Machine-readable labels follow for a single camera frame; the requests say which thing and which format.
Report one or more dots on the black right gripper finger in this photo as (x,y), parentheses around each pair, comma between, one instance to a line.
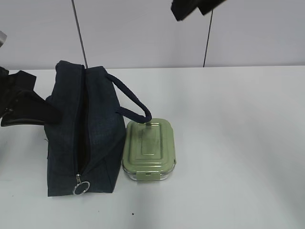
(206,6)
(183,8)

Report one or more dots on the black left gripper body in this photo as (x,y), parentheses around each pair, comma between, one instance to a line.
(11,85)

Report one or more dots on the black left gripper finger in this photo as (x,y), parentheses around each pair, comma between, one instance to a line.
(21,119)
(31,103)

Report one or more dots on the dark blue fabric bag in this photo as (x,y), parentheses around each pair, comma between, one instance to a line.
(85,149)

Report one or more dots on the green lid glass lunchbox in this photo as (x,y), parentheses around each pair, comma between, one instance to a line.
(149,150)

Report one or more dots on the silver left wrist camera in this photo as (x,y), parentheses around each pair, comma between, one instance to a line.
(3,38)

